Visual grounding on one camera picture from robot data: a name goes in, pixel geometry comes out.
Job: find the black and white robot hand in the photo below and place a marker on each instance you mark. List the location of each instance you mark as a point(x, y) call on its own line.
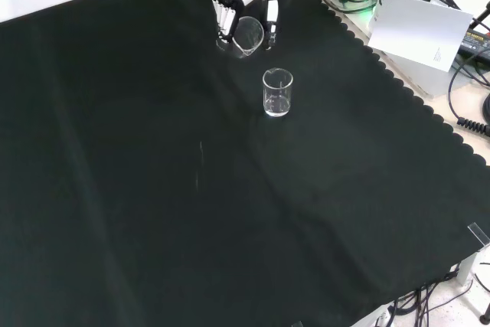
point(233, 1)

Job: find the small clear glass beaker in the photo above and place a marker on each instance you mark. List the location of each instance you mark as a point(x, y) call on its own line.
point(277, 93)

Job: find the black cloth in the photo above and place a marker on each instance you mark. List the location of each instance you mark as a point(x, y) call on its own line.
point(214, 174)

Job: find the pale board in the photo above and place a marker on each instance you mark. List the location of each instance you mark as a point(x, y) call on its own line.
point(417, 30)

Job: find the black power adapter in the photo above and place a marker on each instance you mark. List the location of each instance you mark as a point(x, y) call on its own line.
point(476, 41)

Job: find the clear tape strip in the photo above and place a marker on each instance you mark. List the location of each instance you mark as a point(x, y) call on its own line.
point(479, 233)

